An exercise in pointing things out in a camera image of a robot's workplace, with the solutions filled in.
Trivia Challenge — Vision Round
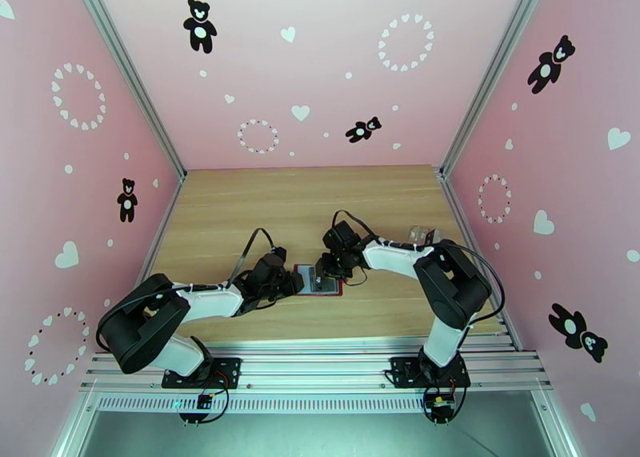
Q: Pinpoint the black left wrist camera cable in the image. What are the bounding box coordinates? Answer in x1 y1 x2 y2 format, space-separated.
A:
94 227 277 351

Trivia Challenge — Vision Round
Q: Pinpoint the clear acrylic card stand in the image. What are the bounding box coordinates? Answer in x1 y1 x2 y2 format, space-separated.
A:
408 224 445 247

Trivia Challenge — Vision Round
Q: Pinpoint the red leather card holder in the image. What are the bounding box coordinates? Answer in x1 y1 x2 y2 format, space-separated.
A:
292 263 344 298

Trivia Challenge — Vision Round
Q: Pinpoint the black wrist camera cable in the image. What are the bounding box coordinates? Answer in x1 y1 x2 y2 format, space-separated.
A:
332 210 505 331
94 227 277 351

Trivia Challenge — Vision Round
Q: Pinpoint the aluminium frame post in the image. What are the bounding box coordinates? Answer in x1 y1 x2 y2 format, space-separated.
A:
439 0 554 178
67 0 187 178
542 390 583 457
52 392 96 457

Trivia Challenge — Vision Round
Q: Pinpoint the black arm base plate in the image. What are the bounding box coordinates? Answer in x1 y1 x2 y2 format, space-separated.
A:
389 356 472 390
161 356 242 390

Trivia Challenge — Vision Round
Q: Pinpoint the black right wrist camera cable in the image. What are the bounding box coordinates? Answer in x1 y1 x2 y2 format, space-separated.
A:
332 210 505 331

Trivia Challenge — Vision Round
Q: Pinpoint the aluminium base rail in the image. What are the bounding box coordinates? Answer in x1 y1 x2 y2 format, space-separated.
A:
79 338 554 394

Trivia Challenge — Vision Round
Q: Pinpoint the perforated metal cable duct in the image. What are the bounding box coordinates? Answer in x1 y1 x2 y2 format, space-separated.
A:
94 394 543 415

